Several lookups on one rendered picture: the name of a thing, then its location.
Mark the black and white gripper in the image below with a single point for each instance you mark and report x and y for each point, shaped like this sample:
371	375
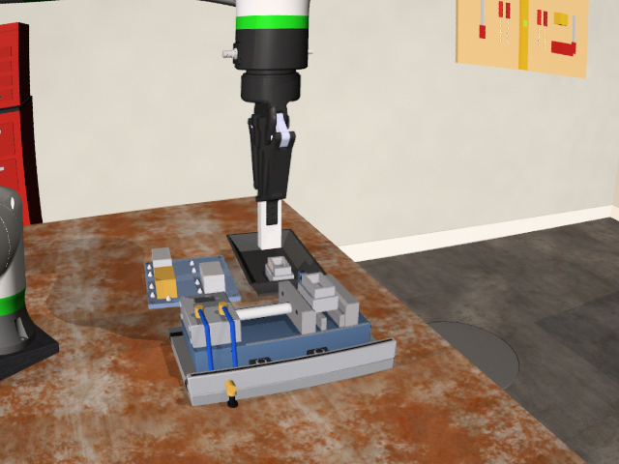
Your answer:
270	93

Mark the grey flat bar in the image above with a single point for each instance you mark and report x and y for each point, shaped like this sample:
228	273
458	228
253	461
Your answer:
321	321

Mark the grey metal bar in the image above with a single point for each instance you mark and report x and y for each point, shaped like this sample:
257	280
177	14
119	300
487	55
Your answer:
338	316

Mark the orange-yellow rectangular block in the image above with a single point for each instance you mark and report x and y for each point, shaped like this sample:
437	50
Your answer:
165	282

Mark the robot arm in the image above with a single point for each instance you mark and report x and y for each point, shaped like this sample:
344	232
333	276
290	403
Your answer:
272	37

